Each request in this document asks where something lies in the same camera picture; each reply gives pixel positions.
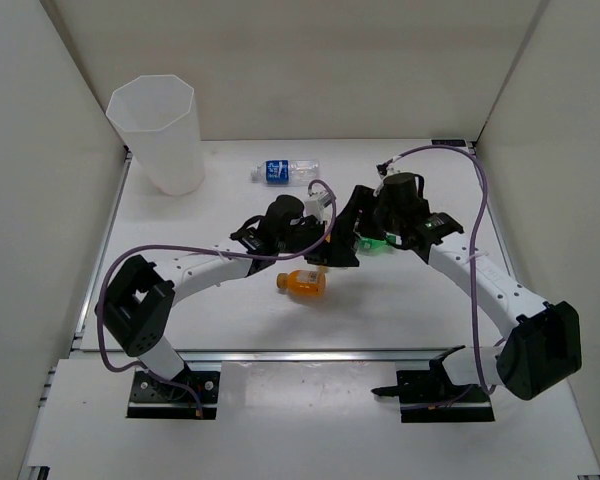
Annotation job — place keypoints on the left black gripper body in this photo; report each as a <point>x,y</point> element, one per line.
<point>301,238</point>

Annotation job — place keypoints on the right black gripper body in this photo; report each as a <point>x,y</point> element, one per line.
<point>385,219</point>

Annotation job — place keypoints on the green plastic bottle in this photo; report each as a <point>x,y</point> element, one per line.
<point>372,247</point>

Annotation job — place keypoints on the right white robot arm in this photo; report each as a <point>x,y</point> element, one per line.
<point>541,341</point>

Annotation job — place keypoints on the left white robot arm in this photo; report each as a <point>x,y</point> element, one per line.
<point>137,295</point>

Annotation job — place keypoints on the tall white plastic bin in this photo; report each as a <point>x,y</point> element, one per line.
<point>156,117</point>

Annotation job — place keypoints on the orange juice bottle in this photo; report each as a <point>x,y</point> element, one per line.
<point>302,283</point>

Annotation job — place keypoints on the clear bottle blue label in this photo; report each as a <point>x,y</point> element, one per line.
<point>284,172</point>

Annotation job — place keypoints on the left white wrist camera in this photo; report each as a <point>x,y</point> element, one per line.
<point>316,204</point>

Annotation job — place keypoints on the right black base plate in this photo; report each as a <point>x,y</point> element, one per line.
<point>456,404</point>

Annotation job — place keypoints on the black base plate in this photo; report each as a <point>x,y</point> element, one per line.
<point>151,399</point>
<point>456,404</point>

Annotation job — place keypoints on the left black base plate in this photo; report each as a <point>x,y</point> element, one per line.
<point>151,399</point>

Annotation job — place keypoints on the aluminium table edge rail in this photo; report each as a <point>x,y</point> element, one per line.
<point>311,356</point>

